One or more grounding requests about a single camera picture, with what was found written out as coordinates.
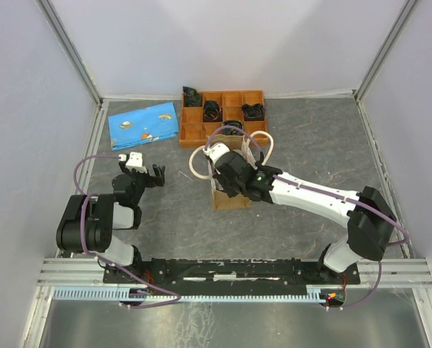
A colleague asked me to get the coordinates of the light blue cable duct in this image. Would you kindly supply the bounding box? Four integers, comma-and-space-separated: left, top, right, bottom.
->
53, 286, 325, 304

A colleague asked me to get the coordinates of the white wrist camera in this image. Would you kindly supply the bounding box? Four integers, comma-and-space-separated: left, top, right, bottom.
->
119, 152, 147, 173
203, 142, 230, 162

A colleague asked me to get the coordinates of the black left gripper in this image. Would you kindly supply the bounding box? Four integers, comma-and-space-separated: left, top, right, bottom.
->
120, 161, 165, 206

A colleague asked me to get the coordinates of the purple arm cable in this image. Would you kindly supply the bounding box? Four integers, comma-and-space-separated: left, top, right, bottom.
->
73, 154, 183, 309
203, 123, 411, 310

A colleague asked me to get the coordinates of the dark rolled tie top left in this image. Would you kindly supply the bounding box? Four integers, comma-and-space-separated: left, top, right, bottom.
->
183, 86, 202, 107

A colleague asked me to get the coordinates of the orange wooden compartment tray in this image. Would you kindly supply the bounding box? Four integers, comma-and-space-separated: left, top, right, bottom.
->
178, 90, 267, 148

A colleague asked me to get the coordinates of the dark rolled tie middle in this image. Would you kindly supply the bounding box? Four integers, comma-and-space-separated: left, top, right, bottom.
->
203, 100, 222, 123

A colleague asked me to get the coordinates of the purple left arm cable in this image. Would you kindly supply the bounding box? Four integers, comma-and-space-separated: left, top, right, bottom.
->
73, 154, 183, 309

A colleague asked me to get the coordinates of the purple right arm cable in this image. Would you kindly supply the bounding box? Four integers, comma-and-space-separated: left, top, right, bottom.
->
203, 123, 411, 310

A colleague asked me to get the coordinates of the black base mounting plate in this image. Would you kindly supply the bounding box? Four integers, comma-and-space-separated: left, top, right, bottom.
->
103, 258, 360, 297

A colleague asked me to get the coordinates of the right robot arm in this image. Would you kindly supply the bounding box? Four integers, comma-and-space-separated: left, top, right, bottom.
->
206, 150, 396, 283

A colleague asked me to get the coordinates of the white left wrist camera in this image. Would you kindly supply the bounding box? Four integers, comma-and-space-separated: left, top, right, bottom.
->
119, 152, 147, 173

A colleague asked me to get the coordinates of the blue patterned folded cloth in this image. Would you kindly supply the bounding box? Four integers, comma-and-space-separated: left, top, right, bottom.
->
108, 102, 179, 151

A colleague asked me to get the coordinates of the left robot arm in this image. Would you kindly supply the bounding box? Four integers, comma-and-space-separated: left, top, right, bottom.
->
56, 164, 165, 283

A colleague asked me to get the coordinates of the dark rolled tie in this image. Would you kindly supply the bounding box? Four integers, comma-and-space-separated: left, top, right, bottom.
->
203, 100, 222, 123
241, 103, 265, 121
221, 120, 244, 136
183, 86, 202, 107

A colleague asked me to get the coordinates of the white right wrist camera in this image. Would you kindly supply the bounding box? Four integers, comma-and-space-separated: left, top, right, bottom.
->
203, 142, 230, 162

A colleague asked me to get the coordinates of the dark rolled tie bottom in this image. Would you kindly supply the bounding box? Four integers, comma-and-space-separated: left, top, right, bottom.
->
221, 120, 244, 136

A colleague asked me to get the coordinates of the dark rolled tie right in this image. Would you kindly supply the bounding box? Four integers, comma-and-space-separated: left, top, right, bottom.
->
241, 103, 265, 121

